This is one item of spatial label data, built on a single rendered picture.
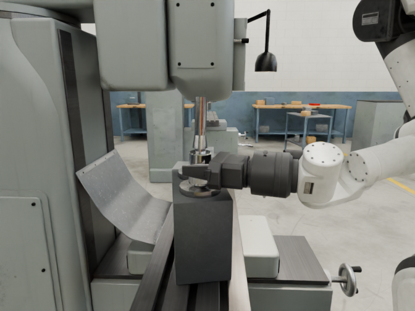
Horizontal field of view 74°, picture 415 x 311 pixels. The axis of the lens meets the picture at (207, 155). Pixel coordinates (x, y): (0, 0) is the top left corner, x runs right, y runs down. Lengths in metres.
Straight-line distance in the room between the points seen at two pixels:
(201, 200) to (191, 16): 0.50
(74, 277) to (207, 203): 0.59
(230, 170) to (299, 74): 7.21
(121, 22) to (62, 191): 0.50
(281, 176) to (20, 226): 0.76
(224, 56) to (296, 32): 6.95
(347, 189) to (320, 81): 7.29
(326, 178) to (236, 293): 0.29
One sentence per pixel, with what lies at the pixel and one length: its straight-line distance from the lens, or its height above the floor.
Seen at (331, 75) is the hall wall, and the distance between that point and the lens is 7.94.
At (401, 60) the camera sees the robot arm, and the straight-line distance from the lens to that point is 0.72.
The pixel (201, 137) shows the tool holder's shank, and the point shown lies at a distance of 0.55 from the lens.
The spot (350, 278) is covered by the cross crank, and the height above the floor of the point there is 0.69.
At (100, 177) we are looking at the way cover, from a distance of 0.98.
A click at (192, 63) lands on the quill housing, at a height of 1.42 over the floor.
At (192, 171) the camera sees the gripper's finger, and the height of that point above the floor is 1.19.
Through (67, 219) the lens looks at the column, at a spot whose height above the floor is 0.97.
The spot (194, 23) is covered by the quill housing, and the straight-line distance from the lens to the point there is 0.82.
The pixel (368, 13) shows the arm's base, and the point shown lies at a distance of 0.75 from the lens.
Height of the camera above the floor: 1.36
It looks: 14 degrees down
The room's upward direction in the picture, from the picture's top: straight up
